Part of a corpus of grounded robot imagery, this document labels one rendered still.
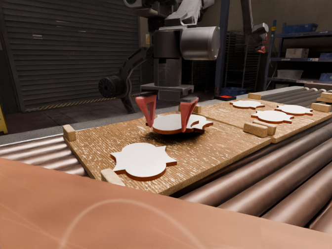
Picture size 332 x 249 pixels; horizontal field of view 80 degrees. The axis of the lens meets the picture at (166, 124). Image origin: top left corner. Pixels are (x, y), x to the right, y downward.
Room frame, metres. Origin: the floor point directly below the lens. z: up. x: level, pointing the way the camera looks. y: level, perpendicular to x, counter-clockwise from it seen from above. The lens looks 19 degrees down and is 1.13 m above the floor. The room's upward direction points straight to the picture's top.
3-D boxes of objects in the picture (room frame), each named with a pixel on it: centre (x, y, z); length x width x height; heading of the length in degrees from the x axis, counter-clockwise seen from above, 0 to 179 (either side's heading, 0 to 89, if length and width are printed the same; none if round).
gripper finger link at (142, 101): (0.44, 0.02, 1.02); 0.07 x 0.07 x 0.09; 67
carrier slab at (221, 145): (0.47, 0.00, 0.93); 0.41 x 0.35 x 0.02; 127
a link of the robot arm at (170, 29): (0.43, -0.01, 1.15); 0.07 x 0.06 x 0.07; 62
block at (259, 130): (0.49, -0.23, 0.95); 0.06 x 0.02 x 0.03; 37
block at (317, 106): (0.72, -0.58, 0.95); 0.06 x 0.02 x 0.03; 35
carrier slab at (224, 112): (0.72, -0.34, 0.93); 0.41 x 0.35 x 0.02; 125
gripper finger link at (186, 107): (0.42, -0.03, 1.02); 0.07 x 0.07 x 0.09; 67
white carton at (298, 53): (4.80, -2.97, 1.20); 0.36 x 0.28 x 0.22; 30
